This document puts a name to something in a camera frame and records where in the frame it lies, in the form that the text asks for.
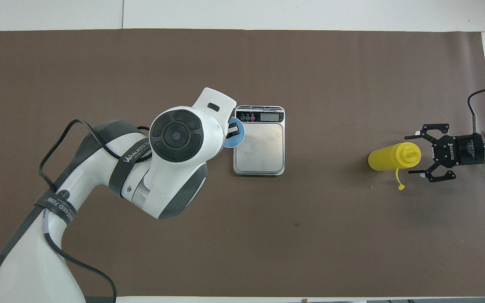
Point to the silver digital kitchen scale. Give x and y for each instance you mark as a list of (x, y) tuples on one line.
[(263, 151)]

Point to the yellow squeeze bottle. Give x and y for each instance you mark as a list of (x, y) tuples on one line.
[(387, 158)]

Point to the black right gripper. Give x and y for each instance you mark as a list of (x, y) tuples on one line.
[(461, 150)]

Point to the brown paper table mat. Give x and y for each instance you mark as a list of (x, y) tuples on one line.
[(310, 252)]

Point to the light blue plastic cup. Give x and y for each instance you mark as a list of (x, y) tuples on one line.
[(235, 142)]

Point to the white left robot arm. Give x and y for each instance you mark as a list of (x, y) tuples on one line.
[(175, 134)]

